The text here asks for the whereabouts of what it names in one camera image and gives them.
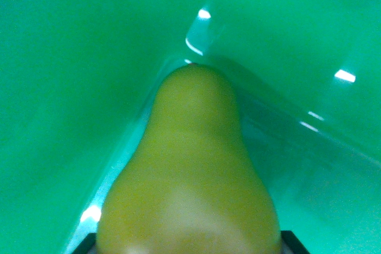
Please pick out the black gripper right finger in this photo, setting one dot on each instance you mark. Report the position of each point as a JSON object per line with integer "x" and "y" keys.
{"x": 293, "y": 243}

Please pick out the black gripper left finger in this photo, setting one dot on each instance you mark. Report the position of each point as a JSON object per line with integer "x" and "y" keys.
{"x": 87, "y": 245}

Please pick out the green pear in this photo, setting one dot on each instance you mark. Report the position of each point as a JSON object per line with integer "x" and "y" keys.
{"x": 190, "y": 176}

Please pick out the green plastic bin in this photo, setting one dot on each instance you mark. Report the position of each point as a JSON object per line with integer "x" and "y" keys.
{"x": 59, "y": 87}

